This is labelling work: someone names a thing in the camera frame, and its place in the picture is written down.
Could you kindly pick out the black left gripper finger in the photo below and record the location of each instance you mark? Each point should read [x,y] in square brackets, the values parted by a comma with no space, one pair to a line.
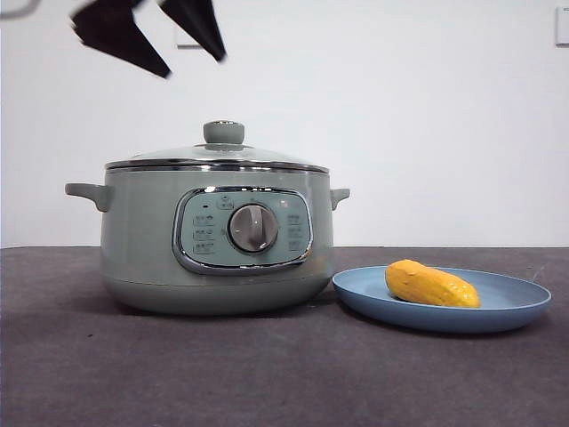
[115,33]
[195,22]

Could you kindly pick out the glass lid with green knob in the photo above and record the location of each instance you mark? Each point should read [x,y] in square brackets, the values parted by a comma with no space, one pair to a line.
[224,133]

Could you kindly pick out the yellow corn cob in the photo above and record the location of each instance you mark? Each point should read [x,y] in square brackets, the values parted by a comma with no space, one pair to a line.
[427,284]

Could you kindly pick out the pale green electric steamer pot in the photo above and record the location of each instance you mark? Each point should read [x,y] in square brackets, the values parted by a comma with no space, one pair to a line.
[142,249]

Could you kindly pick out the blue round plate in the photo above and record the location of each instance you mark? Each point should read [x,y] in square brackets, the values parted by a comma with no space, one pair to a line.
[364,289]

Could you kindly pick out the white wall power socket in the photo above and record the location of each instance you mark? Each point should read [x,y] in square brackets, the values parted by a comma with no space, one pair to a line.
[184,41]

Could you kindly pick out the white wall plate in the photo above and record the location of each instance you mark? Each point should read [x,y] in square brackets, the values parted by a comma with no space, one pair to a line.
[563,26]

